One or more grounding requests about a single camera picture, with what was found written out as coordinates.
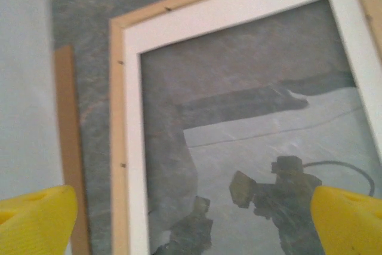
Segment clear frame pane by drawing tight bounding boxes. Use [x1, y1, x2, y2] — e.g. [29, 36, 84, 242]
[138, 0, 382, 255]

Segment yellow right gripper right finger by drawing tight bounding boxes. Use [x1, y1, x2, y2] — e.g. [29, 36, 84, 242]
[310, 185, 382, 255]

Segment light wooden picture frame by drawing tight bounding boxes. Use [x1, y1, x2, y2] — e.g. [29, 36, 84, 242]
[109, 0, 382, 255]

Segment brown backing board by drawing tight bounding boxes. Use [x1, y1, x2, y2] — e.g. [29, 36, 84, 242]
[53, 44, 90, 255]

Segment white mat board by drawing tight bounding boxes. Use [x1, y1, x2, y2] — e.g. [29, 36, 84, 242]
[122, 0, 382, 255]

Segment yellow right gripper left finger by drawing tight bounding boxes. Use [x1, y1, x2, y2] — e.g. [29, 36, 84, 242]
[0, 185, 79, 255]

